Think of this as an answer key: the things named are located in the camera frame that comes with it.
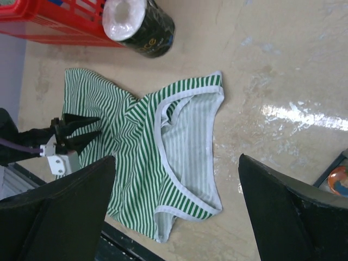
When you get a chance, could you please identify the green white striped garment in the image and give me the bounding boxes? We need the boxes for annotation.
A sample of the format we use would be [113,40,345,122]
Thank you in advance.
[63,68,224,243]

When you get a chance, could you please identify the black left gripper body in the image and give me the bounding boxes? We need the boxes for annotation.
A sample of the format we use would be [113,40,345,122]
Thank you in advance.
[50,114,82,152]

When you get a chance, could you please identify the red plastic shopping basket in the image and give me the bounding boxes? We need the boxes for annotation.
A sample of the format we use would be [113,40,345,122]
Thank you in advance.
[1,0,121,47]

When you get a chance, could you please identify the small black square frame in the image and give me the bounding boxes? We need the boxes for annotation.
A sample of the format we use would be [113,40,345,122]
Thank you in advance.
[313,149,347,198]

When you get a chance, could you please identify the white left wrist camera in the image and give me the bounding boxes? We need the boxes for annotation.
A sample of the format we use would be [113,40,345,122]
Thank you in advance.
[40,135,80,176]

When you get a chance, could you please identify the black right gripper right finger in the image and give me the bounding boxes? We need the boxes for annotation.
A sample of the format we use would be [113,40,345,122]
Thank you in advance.
[238,154,347,260]

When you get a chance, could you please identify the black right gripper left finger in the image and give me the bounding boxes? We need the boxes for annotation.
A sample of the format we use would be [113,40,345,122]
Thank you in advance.
[1,156,115,260]

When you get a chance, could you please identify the aluminium frame rail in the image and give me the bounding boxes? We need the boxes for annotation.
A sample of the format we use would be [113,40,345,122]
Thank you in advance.
[1,163,45,200]

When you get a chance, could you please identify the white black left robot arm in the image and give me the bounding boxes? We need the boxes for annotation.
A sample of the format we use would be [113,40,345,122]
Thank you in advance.
[1,108,101,166]

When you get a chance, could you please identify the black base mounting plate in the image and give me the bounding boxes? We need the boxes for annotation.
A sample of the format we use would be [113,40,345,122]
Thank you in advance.
[10,161,166,261]

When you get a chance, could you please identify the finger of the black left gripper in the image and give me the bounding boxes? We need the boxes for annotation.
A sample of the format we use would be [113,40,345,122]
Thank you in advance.
[65,130,101,152]
[64,114,100,128]

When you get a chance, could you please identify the black wrapped toilet roll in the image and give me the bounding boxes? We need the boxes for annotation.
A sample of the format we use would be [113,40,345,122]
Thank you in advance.
[102,1,175,58]

